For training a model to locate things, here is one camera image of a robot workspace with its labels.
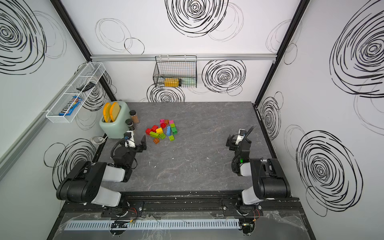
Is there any blue lego brick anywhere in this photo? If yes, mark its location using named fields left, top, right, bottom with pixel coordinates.
left=166, top=126, right=172, bottom=136

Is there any dark green lego brick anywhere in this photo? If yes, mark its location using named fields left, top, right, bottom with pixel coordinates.
left=171, top=127, right=178, bottom=135

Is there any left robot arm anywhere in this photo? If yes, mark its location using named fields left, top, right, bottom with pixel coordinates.
left=56, top=131, right=147, bottom=207

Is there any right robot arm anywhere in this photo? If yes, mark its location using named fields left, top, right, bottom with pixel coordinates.
left=226, top=127, right=291, bottom=205

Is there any long green lego brick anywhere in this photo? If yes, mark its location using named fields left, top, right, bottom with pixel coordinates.
left=150, top=132, right=166, bottom=139

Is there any red lego brick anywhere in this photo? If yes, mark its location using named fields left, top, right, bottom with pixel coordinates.
left=146, top=125, right=159, bottom=135

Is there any mint green toaster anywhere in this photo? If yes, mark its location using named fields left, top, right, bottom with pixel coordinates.
left=99, top=101, right=131, bottom=139

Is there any dark pepper jar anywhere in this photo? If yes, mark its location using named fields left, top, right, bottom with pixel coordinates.
left=126, top=119, right=135, bottom=131

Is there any yellow toast slice right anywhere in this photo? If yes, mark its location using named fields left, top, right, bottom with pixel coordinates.
left=110, top=102, right=121, bottom=122

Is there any yellow toast slice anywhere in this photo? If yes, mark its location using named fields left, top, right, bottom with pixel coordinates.
left=103, top=103, right=112, bottom=123
left=110, top=102, right=121, bottom=122

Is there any yellow toast slice left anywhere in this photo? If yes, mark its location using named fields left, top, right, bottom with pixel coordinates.
left=103, top=103, right=112, bottom=123

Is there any blue candy packet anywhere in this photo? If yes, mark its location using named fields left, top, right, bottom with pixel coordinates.
left=59, top=96, right=83, bottom=116

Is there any black remote control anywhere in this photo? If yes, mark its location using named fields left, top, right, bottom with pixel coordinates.
left=77, top=82, right=96, bottom=93

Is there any yellow item in basket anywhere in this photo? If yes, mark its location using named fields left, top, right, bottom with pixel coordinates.
left=164, top=78, right=181, bottom=88

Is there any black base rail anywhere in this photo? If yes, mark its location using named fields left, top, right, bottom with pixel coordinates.
left=60, top=191, right=304, bottom=219

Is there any white wire wall shelf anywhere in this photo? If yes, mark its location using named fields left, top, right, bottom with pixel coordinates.
left=46, top=62, right=106, bottom=124

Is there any white slotted cable duct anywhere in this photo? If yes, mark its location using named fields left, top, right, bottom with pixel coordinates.
left=64, top=219, right=241, bottom=231

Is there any black wire wall basket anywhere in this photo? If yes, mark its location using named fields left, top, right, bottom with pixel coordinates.
left=153, top=55, right=198, bottom=88

